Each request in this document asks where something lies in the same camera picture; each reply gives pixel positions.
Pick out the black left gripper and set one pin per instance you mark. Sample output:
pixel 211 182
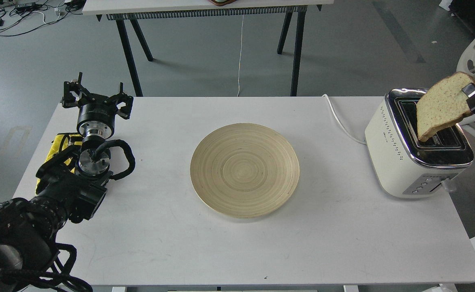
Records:
pixel 96 112

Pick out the round wooden plate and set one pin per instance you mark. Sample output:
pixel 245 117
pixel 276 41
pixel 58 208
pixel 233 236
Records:
pixel 244 170

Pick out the slice of brown bread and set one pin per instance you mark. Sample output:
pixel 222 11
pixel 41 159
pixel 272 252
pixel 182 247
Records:
pixel 443 105

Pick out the brown object on back table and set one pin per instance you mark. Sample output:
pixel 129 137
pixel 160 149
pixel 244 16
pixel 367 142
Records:
pixel 221 2

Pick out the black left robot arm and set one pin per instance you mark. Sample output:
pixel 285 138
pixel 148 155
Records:
pixel 71 187

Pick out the white table with black legs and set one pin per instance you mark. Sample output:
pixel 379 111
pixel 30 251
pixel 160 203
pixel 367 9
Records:
pixel 132 11

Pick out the white chrome toaster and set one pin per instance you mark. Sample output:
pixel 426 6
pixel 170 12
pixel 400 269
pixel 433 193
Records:
pixel 406 167

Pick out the yellow cloth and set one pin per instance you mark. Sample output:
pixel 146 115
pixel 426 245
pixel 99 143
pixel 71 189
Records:
pixel 59 144

